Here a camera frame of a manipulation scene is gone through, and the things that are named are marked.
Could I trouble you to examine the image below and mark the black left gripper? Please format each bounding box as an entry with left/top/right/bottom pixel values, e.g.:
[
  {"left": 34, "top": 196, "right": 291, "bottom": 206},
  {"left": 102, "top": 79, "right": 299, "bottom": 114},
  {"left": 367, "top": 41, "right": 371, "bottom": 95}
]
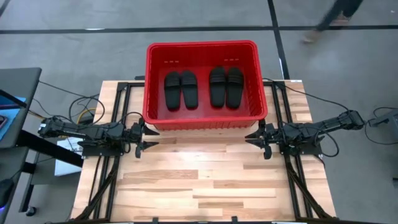
[{"left": 130, "top": 117, "right": 160, "bottom": 159}]

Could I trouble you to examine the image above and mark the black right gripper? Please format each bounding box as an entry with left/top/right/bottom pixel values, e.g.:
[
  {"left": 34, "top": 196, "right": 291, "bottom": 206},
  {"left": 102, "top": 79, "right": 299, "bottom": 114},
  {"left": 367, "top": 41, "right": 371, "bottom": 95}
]
[{"left": 244, "top": 119, "right": 279, "bottom": 160}]

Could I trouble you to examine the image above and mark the black slide sandal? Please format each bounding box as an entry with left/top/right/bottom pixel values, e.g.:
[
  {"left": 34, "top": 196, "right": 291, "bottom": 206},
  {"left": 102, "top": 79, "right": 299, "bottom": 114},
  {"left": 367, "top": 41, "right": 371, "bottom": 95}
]
[
  {"left": 226, "top": 67, "right": 245, "bottom": 110},
  {"left": 208, "top": 66, "right": 227, "bottom": 108},
  {"left": 164, "top": 71, "right": 182, "bottom": 111},
  {"left": 180, "top": 70, "right": 199, "bottom": 110}
]

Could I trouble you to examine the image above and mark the red plastic bin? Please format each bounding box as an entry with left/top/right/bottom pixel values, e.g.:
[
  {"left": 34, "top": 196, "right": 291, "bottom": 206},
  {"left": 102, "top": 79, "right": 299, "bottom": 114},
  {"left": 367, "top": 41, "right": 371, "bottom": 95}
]
[{"left": 142, "top": 39, "right": 269, "bottom": 131}]

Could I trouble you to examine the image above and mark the grey device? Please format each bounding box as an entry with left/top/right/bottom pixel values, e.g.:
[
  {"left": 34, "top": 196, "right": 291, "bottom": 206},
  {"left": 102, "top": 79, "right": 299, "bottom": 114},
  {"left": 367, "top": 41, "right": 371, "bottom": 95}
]
[{"left": 369, "top": 108, "right": 398, "bottom": 139}]

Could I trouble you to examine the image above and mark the blue-screened laptop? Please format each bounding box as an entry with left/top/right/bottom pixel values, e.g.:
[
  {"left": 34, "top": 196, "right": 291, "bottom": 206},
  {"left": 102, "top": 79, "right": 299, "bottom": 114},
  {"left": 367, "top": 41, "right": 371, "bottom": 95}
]
[{"left": 0, "top": 90, "right": 28, "bottom": 141}]

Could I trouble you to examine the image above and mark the grey desk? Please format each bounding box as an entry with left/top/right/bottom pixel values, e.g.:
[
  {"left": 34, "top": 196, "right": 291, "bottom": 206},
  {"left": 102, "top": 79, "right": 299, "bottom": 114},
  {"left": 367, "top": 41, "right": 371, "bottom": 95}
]
[{"left": 0, "top": 67, "right": 85, "bottom": 223}]

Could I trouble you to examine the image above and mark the person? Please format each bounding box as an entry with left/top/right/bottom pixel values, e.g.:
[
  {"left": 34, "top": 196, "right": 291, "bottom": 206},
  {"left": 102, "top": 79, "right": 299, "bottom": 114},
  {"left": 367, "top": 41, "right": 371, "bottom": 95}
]
[{"left": 302, "top": 0, "right": 364, "bottom": 44}]

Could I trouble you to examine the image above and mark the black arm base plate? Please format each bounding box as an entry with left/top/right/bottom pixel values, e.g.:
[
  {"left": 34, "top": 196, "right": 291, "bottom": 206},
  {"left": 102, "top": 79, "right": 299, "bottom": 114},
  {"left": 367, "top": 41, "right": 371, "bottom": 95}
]
[
  {"left": 77, "top": 139, "right": 125, "bottom": 157},
  {"left": 279, "top": 142, "right": 323, "bottom": 157}
]

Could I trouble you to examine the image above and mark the black metal frame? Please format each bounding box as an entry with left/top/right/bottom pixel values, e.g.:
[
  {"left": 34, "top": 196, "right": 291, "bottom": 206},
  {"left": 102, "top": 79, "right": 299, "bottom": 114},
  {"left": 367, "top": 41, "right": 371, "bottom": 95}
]
[
  {"left": 262, "top": 80, "right": 335, "bottom": 222},
  {"left": 71, "top": 81, "right": 146, "bottom": 223}
]

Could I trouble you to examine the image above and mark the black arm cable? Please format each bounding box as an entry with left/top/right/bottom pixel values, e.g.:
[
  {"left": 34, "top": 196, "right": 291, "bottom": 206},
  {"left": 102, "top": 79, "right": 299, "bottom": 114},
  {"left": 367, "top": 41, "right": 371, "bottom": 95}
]
[
  {"left": 263, "top": 77, "right": 349, "bottom": 158},
  {"left": 30, "top": 80, "right": 144, "bottom": 128}
]

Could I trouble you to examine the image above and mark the yellow cable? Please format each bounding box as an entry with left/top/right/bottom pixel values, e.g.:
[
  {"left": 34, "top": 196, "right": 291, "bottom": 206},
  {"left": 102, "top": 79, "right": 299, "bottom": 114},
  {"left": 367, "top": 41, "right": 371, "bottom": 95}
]
[{"left": 77, "top": 107, "right": 96, "bottom": 124}]

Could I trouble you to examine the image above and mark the black device cable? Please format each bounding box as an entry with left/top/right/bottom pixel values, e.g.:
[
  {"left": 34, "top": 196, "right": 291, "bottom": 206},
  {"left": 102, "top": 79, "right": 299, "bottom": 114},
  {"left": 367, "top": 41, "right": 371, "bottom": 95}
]
[{"left": 363, "top": 106, "right": 398, "bottom": 146}]

